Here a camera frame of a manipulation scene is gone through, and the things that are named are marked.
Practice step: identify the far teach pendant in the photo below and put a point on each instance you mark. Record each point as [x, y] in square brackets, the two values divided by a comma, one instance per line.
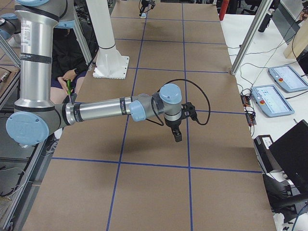
[287, 78]

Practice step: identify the small blue white bell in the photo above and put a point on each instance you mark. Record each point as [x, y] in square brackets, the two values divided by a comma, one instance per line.
[143, 15]

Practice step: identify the person's hand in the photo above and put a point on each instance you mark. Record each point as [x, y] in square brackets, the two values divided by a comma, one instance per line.
[69, 75]

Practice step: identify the green handled tool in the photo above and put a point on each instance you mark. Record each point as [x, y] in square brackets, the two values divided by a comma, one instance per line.
[69, 90]

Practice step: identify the aluminium frame post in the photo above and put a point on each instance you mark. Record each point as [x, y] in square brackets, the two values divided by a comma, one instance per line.
[263, 9]

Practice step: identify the white pedestal column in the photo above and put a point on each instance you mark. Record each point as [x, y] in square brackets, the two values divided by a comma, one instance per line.
[109, 62]

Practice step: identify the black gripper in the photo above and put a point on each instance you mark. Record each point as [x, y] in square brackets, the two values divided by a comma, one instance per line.
[173, 124]
[143, 7]

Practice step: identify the black electronics box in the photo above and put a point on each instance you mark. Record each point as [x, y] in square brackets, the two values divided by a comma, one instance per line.
[264, 156]

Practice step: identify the near teach pendant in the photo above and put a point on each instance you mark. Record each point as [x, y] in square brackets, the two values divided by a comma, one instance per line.
[271, 101]

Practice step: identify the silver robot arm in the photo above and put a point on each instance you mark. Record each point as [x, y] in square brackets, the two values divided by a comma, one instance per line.
[151, 5]
[35, 116]

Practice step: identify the seated person in black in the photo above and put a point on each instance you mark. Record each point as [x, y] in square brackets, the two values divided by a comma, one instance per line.
[66, 55]

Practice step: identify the red cylinder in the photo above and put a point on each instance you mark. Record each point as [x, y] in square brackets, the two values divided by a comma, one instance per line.
[223, 9]

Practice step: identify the wooden board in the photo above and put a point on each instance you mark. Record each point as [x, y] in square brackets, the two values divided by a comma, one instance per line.
[298, 43]

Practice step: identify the small circuit board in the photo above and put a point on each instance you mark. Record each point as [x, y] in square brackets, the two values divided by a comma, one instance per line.
[248, 108]

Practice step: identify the teach pendant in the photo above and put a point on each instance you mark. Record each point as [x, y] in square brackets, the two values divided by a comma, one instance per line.
[271, 101]
[287, 78]

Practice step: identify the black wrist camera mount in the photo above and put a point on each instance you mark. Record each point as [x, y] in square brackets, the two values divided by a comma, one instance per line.
[188, 110]

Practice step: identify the black laptop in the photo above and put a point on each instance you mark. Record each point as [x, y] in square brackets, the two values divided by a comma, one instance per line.
[291, 153]

